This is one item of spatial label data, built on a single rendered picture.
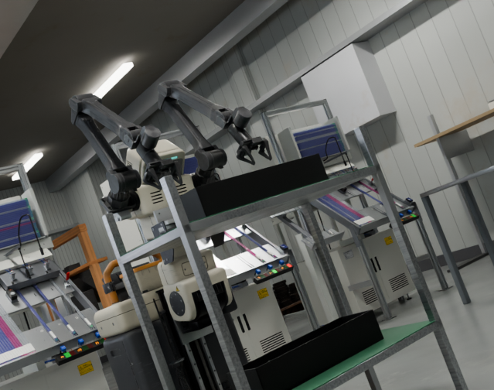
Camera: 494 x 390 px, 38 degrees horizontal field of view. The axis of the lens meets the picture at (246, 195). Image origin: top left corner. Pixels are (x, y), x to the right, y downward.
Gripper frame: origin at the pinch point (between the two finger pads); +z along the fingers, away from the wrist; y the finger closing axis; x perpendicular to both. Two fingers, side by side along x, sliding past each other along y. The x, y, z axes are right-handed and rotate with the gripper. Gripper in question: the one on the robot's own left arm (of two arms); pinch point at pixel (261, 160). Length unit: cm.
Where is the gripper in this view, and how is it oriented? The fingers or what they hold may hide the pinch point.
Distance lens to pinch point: 282.8
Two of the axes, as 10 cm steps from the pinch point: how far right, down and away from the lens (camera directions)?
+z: 5.7, 7.0, -4.2
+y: 7.5, -2.4, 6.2
